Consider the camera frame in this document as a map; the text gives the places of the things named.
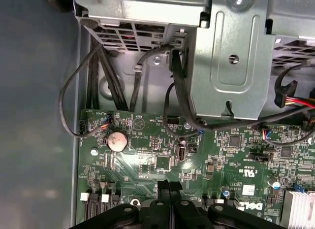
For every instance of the black PC case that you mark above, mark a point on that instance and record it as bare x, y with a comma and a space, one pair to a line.
37, 115

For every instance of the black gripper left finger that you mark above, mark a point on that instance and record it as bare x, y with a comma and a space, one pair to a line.
162, 214

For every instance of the black square chip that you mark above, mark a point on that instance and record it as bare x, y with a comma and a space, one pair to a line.
163, 162
234, 140
286, 152

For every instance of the black power connector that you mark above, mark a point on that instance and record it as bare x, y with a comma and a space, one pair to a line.
285, 96

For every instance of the metal drive cage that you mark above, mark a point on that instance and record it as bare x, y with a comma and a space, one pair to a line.
233, 42

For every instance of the silver finned heatsink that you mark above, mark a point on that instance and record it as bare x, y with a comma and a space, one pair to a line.
300, 209

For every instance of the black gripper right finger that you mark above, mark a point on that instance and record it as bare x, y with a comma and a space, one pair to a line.
179, 214

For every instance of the internal USB port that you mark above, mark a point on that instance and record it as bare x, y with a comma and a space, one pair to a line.
181, 153

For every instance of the round coin battery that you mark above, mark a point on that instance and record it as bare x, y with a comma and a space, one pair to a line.
117, 141

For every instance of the green motherboard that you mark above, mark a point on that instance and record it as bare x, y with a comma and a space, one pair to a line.
133, 165

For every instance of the silver vented metal box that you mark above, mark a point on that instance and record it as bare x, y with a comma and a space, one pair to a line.
147, 7

